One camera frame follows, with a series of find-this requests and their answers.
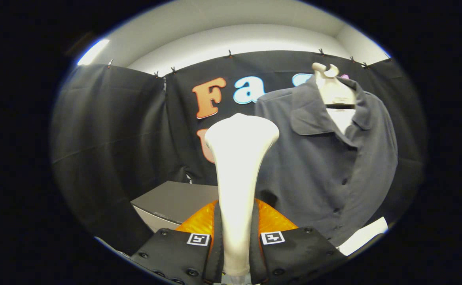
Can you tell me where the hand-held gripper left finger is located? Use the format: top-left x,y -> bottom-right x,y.
129,199 -> 224,285

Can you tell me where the grey drawer cabinet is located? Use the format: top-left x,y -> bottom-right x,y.
130,181 -> 220,234

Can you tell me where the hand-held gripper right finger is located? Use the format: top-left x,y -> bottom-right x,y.
249,198 -> 348,285

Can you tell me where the grey button shirt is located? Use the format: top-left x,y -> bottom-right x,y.
254,75 -> 398,248

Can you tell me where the black backdrop cloth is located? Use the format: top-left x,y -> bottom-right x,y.
50,51 -> 427,256

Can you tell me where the white cabinet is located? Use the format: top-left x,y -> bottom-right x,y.
337,217 -> 390,257

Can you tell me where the cream garment hanger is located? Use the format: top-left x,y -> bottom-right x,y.
311,63 -> 357,109

